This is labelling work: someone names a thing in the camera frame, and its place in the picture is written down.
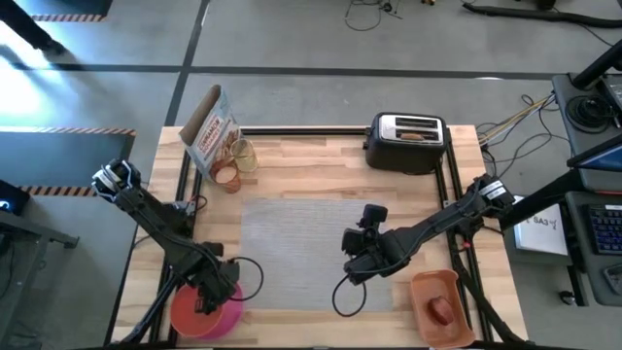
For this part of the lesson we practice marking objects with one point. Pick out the pink plate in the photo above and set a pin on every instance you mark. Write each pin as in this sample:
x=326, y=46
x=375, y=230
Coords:
x=232, y=321

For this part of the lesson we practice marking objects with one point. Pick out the black side desk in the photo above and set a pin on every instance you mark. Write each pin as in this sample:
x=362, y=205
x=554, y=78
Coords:
x=583, y=272

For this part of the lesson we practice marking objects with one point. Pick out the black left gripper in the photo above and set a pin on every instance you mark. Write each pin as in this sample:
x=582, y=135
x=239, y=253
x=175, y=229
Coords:
x=216, y=282

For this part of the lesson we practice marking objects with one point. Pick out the black toaster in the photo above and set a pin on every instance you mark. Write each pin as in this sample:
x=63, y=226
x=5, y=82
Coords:
x=403, y=155

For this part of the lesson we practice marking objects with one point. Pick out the cinnamon squares cereal box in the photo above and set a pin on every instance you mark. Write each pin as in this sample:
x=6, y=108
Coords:
x=214, y=136

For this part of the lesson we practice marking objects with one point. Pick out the grey woven placemat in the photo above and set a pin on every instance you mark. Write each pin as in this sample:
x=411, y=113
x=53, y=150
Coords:
x=301, y=243

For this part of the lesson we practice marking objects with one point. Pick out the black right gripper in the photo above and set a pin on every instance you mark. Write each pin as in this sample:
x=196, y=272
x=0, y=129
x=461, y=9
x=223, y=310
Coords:
x=374, y=257

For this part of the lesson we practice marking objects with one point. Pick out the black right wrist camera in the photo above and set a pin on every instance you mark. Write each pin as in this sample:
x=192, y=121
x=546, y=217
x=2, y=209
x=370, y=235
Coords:
x=374, y=216

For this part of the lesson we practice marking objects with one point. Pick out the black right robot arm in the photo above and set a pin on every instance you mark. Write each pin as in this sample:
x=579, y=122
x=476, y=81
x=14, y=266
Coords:
x=437, y=223

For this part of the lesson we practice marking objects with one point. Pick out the white paper sheet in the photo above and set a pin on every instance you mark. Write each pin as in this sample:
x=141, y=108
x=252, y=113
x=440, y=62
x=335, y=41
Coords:
x=539, y=238

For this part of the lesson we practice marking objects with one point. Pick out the black keyboard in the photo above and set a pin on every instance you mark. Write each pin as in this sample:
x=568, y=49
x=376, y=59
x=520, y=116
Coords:
x=607, y=228

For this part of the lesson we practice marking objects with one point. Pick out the clear glass cup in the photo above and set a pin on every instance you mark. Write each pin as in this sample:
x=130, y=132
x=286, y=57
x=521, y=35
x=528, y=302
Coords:
x=244, y=156

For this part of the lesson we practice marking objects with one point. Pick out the black side stand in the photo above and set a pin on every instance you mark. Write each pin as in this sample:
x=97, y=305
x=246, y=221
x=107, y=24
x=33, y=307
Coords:
x=19, y=228

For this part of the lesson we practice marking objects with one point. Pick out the red apple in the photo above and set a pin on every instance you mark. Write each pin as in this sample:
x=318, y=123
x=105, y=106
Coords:
x=441, y=311

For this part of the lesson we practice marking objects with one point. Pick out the black hazard-striped floor mat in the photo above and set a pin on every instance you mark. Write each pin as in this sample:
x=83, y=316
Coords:
x=58, y=155
x=73, y=7

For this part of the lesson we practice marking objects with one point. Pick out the brown toast slice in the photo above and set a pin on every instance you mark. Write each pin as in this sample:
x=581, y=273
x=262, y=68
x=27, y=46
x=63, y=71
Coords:
x=413, y=136

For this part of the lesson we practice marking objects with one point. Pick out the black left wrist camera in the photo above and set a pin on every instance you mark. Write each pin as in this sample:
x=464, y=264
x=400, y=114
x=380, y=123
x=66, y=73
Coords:
x=213, y=249

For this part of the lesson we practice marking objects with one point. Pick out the orange patterned glass tumbler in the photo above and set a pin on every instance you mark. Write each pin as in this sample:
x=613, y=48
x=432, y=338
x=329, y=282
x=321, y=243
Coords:
x=226, y=176

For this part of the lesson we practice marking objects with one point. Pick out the person's leg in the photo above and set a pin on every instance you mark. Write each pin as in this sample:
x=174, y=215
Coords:
x=29, y=29

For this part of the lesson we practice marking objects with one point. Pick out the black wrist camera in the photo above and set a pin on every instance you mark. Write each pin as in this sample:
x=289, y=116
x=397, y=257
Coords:
x=374, y=216
x=213, y=249

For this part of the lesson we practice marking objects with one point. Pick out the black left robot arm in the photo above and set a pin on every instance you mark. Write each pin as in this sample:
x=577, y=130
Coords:
x=150, y=214

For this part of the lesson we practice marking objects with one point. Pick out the open laptop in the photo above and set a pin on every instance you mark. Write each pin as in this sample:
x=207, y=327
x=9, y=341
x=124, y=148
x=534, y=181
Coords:
x=602, y=165

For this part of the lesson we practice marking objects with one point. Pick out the orange plastic basket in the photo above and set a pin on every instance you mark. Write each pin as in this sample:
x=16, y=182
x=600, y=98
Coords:
x=420, y=291

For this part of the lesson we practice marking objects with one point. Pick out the orange bowl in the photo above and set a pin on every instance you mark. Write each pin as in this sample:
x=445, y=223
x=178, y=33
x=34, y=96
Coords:
x=184, y=316

